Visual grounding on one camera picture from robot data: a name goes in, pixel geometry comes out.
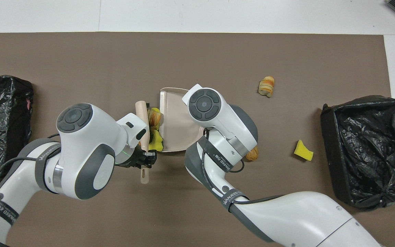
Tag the brown bread loaf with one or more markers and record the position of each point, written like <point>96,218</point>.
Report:
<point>253,156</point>

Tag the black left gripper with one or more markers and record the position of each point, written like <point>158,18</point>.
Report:
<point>130,158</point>

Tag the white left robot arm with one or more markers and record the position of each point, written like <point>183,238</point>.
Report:
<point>81,154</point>

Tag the beige plastic dustpan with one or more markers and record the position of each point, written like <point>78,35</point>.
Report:
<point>175,120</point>

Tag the brown paper table mat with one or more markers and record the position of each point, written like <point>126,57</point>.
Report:
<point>197,55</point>

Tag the beige hand brush black bristles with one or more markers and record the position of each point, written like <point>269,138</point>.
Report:
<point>142,109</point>

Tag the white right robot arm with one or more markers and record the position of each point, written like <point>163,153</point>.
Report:
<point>218,116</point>

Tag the striped orange bread roll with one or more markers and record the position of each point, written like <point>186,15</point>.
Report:
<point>155,119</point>
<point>266,85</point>

